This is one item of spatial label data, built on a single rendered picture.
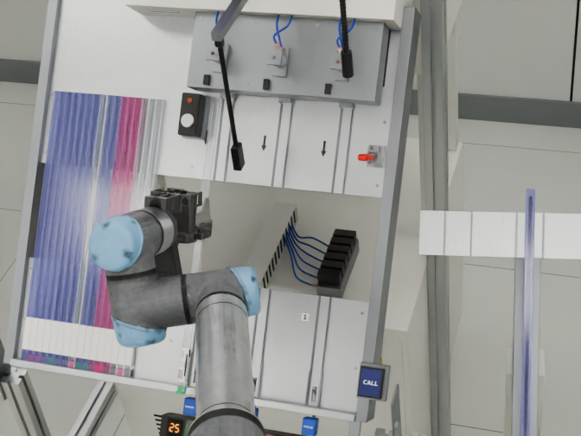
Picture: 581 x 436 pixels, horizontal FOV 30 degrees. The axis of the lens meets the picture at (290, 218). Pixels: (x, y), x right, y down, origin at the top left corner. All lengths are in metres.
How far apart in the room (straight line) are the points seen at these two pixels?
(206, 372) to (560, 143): 2.45
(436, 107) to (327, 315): 0.45
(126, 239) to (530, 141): 2.34
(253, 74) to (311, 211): 0.63
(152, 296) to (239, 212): 0.91
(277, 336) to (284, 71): 0.46
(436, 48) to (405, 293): 0.53
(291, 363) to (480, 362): 1.12
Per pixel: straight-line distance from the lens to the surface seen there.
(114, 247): 1.56
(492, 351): 2.97
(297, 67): 1.86
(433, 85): 2.02
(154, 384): 1.97
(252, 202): 2.49
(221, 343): 1.45
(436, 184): 2.16
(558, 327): 3.04
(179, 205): 1.74
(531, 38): 3.62
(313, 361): 1.89
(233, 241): 2.39
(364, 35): 1.85
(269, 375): 1.91
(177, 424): 1.99
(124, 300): 1.59
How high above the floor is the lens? 2.15
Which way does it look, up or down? 39 degrees down
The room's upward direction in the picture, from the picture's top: 7 degrees counter-clockwise
